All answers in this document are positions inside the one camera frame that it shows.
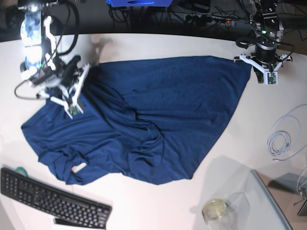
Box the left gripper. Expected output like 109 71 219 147
234 42 293 85

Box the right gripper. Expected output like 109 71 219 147
35 55 92 119

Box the blue t-shirt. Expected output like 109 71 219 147
21 56 251 185

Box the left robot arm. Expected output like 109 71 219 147
234 0 293 85

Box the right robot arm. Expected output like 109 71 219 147
15 0 92 118

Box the black power strip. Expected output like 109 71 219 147
185 14 238 26

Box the green tape roll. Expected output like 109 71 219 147
14 167 28 177

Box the blue box at top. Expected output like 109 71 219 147
106 0 172 7

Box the black keyboard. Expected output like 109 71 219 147
0 168 112 230

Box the grey metal stand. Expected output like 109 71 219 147
268 172 307 217

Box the clear glass jar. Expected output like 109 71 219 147
201 192 250 230

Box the coiled light blue cable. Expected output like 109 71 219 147
266 104 307 161

